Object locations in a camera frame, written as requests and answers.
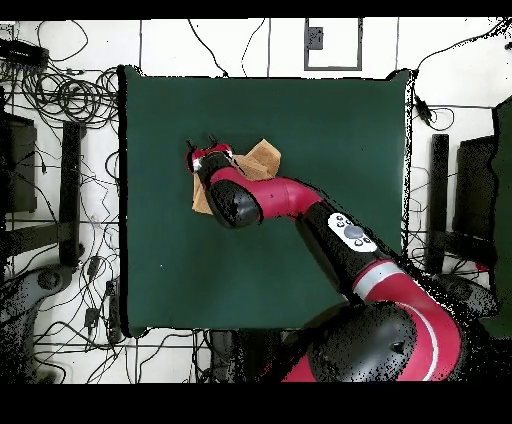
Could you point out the tan terry towel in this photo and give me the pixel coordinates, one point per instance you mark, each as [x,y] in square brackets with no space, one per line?
[260,160]

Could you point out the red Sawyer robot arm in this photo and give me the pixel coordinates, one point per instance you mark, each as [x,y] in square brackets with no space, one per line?
[280,196]

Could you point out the black metal stand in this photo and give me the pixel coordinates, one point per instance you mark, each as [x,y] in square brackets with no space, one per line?
[438,180]
[70,180]

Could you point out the dark green table cloth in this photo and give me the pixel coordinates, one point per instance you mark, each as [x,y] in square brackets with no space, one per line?
[340,120]

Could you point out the small grey box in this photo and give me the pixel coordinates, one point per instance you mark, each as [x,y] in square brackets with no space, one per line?
[315,38]

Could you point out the dark boxy object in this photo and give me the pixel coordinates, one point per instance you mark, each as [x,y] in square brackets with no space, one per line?
[474,192]
[20,168]

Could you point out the black power strip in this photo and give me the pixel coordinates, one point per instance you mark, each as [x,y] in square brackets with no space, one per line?
[24,54]

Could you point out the grey chair base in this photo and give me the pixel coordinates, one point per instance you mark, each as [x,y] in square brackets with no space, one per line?
[48,280]
[466,292]

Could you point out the black power adapter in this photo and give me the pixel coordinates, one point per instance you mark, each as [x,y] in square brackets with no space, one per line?
[423,110]

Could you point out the grey rectangular floor frame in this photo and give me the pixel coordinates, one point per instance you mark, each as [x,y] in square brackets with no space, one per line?
[332,68]

